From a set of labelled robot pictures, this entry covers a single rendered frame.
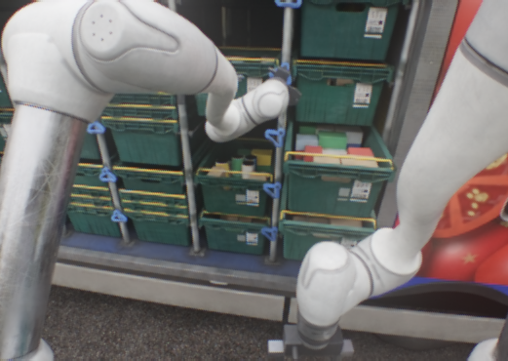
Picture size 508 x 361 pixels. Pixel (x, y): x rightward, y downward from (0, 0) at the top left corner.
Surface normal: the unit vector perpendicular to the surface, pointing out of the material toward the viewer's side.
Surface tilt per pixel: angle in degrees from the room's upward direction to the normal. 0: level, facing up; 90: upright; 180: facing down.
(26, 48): 62
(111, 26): 72
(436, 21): 90
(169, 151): 97
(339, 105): 98
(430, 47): 90
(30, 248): 77
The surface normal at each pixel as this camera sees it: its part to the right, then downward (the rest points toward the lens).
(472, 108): -0.83, 0.46
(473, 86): -0.94, 0.29
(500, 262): -0.15, 0.49
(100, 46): -0.20, 0.10
